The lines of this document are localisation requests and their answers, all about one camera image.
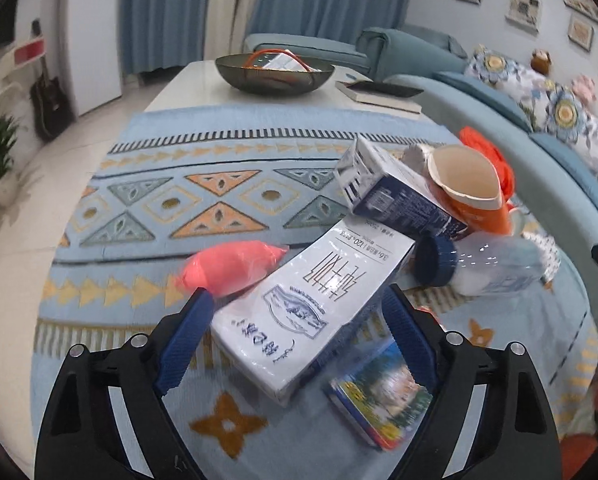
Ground tiger playing card box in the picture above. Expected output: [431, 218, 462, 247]
[325, 339, 431, 451]

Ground blue sofa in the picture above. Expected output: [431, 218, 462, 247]
[241, 24, 598, 331]

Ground small red white cup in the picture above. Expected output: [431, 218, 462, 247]
[506, 200, 529, 236]

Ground clear bottle blue cap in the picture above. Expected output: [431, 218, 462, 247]
[412, 232, 561, 296]

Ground orange red plastic bag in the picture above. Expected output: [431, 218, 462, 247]
[459, 127, 516, 202]

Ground floral sofa cushion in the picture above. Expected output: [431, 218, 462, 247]
[464, 47, 598, 180]

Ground orange paper cup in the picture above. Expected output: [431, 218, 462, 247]
[427, 144, 512, 235]

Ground pink pig plush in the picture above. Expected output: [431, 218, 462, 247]
[570, 74, 596, 106]

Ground brown monkey plush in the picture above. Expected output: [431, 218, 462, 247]
[530, 49, 552, 76]

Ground pink plastic packet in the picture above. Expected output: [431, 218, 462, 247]
[177, 240, 289, 298]

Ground blue white milk carton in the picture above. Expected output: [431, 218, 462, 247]
[334, 136, 468, 240]

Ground book under black tray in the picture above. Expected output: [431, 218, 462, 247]
[335, 80, 421, 114]

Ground black guitar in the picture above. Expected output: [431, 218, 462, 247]
[28, 19, 72, 142]

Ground white coffee table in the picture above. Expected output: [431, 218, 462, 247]
[145, 61, 431, 122]

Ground dark round bowl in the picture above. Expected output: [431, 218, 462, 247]
[214, 49, 335, 96]

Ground white refrigerator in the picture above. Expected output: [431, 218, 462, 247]
[61, 0, 122, 116]

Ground blue curtains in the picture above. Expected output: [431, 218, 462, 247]
[119, 0, 409, 75]

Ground small crown picture frame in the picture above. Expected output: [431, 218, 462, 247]
[567, 14, 594, 52]

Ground newspaper picture frame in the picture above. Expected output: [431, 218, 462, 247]
[505, 0, 541, 32]

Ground white red wall shelf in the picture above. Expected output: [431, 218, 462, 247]
[0, 36, 45, 78]

